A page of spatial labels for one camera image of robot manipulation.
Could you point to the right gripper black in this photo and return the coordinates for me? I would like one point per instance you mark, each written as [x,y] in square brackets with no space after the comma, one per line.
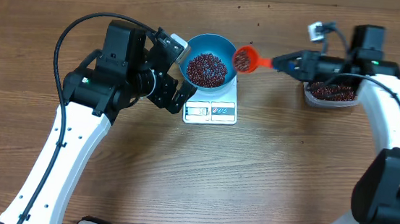
[306,65]

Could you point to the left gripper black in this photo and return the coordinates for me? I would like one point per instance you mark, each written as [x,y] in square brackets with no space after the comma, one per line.
[169,85]

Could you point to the red measuring scoop blue handle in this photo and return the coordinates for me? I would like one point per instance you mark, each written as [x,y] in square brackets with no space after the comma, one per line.
[247,59]

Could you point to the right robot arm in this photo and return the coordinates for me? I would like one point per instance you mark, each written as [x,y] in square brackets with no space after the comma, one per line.
[376,196]

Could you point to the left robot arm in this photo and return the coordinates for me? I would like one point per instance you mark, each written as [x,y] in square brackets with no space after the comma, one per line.
[133,63]

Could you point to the red beans in bowl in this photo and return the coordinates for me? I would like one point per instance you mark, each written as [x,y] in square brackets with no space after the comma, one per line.
[206,70]

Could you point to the blue plastic bowl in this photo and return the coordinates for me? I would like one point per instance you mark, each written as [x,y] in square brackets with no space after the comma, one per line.
[214,44]

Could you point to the white digital kitchen scale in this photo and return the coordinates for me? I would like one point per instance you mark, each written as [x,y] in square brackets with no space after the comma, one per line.
[213,106]

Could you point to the red beans in container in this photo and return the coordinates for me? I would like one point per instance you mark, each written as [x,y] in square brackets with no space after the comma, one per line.
[337,93]

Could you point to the clear plastic container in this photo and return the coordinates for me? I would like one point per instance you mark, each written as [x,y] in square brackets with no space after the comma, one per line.
[318,103]

